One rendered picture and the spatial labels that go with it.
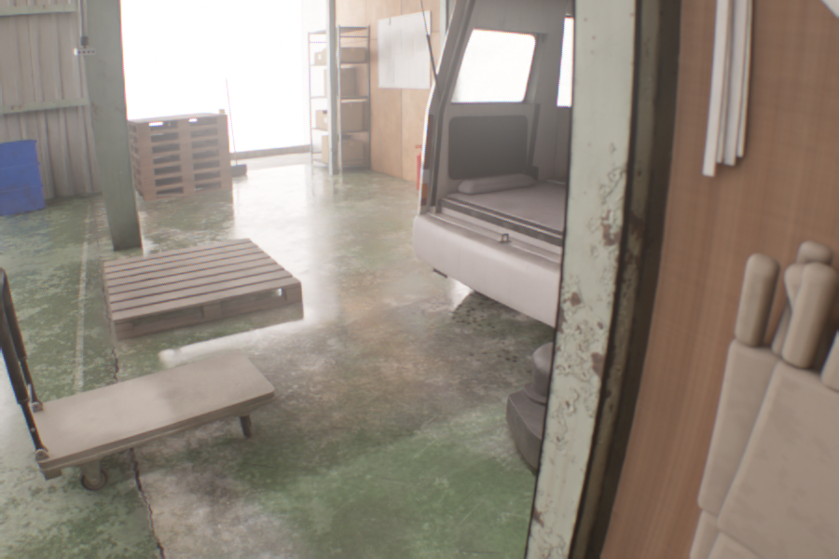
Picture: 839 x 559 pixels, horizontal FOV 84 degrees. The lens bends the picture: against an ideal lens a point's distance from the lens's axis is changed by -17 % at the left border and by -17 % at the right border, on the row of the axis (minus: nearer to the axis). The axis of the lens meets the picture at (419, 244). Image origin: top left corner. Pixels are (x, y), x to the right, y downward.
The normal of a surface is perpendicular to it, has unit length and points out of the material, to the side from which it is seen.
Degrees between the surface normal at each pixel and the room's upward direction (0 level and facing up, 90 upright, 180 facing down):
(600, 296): 90
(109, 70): 90
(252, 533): 0
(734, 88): 90
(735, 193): 90
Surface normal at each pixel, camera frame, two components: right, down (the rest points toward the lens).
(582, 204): -0.84, 0.16
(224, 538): 0.00, -0.96
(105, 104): 0.55, 0.25
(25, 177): 0.77, 0.18
